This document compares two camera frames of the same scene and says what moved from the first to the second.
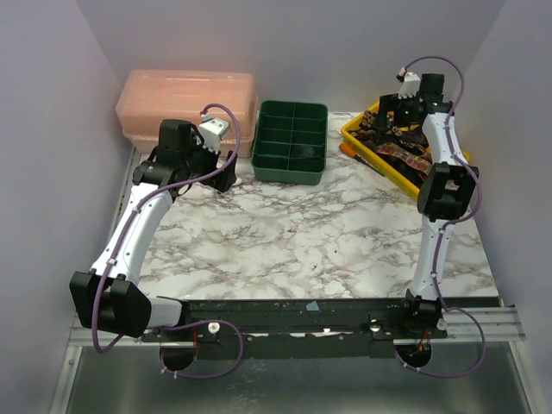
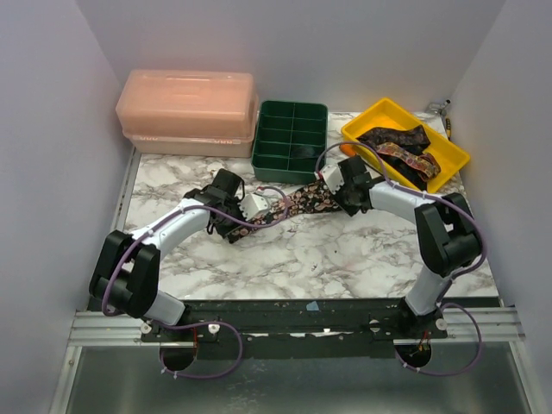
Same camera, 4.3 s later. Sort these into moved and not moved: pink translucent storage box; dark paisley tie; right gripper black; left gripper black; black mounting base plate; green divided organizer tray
Moved: left gripper black; right gripper black
Not moved: pink translucent storage box; black mounting base plate; dark paisley tie; green divided organizer tray
